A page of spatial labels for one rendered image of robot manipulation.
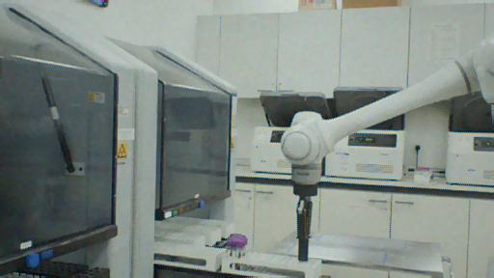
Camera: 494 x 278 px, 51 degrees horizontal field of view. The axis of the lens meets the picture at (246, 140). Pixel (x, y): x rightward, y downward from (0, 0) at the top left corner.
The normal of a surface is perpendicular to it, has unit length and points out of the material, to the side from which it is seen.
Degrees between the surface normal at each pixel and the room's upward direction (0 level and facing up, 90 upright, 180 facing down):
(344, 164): 90
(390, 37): 90
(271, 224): 90
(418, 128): 90
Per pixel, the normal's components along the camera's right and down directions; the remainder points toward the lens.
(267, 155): -0.36, 0.02
